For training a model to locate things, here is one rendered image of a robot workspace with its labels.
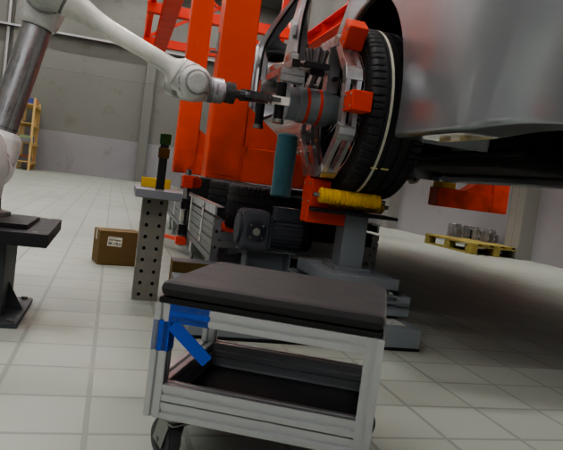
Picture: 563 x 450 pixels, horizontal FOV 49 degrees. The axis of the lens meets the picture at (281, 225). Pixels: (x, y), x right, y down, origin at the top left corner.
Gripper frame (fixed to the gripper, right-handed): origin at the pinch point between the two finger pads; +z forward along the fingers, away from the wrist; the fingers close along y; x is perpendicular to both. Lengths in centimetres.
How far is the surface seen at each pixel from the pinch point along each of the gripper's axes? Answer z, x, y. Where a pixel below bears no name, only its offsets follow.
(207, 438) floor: -29, -83, 99
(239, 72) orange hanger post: -6, 18, -60
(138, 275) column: -41, -73, -30
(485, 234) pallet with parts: 402, -59, -475
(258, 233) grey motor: 8, -52, -39
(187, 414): -36, -72, 114
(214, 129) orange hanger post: -14, -9, -59
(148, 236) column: -39, -57, -30
